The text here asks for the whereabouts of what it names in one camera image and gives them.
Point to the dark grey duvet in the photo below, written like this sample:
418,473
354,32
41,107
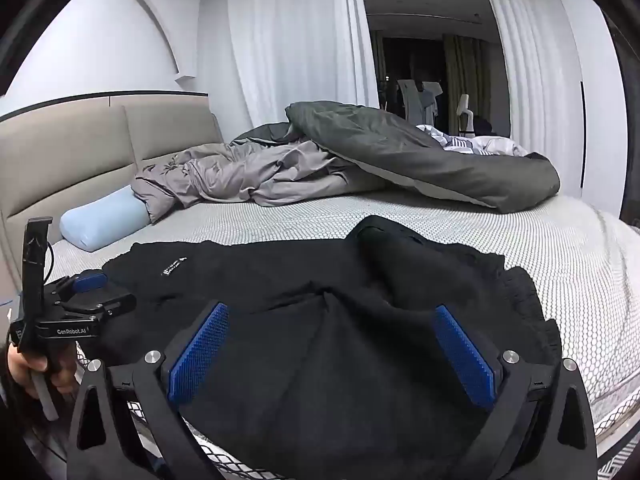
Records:
400,155

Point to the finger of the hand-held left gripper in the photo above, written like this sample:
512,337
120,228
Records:
110,304
90,280

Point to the white chair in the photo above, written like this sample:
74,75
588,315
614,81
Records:
465,110

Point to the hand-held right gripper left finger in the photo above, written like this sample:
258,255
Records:
197,355

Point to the light blue pillow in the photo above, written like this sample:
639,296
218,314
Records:
100,220

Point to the beige padded headboard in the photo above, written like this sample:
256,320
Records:
65,160

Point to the light grey duvet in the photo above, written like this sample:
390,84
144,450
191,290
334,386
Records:
240,175

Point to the olive curtain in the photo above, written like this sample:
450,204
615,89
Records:
462,70

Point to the black pants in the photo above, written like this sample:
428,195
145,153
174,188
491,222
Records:
325,350

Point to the patterned white blanket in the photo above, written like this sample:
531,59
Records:
470,142

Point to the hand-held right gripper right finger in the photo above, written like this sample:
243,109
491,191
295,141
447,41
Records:
462,355

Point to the white curtain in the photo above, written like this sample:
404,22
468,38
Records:
295,35
530,50

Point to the white mesh bed mattress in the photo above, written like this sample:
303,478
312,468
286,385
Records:
550,260

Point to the person's left hand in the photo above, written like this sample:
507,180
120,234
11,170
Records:
20,370

